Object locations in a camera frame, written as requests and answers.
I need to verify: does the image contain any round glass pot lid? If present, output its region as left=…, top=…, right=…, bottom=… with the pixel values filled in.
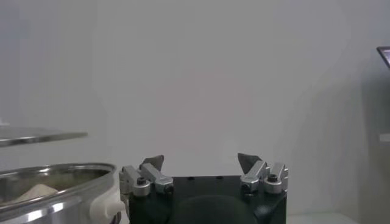
left=0, top=126, right=89, bottom=149

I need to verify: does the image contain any stainless steel steamer basket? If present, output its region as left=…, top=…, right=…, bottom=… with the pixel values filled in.
left=0, top=163, right=118, bottom=224

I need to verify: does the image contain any black-tipped right gripper left finger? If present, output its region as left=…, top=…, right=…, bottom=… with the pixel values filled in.
left=118, top=154, right=175, bottom=197

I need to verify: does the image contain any white electric cooker base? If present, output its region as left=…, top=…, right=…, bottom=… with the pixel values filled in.
left=90, top=182, right=127, bottom=224

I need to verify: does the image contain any white steamed baozi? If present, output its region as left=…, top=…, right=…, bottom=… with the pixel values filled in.
left=13, top=183, right=59, bottom=203

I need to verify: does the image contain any black-tipped right gripper right finger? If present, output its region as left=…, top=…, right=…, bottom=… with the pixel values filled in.
left=237, top=152, right=289, bottom=195

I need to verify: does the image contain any black laptop screen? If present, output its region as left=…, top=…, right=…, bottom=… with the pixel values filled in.
left=376, top=46, right=390, bottom=69

